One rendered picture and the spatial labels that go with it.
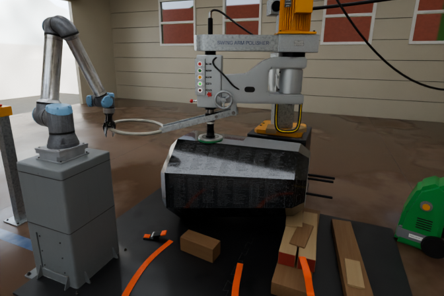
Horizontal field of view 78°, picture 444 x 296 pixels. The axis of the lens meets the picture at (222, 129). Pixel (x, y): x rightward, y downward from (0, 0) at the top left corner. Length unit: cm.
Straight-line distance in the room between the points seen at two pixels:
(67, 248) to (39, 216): 27
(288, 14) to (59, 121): 175
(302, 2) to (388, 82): 635
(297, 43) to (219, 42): 59
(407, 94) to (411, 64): 75
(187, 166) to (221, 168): 29
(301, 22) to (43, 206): 217
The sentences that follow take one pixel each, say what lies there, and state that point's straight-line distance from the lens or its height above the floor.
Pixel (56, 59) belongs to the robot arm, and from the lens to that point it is 220.
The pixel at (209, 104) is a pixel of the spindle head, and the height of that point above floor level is 114.
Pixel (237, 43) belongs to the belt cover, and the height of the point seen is 161.
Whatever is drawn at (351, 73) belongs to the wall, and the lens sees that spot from 826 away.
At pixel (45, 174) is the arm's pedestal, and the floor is 81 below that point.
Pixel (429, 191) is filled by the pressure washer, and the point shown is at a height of 52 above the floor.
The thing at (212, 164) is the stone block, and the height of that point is 66.
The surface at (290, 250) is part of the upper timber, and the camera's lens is 214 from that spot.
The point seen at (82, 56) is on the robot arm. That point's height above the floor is 150.
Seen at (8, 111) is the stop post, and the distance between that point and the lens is 299.
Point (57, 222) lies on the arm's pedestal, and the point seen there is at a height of 49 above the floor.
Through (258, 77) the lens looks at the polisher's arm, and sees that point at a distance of 222.
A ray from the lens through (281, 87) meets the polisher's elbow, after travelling 229.
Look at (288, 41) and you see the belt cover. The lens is 222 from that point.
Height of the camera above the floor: 150
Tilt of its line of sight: 15 degrees down
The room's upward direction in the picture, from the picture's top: 1 degrees clockwise
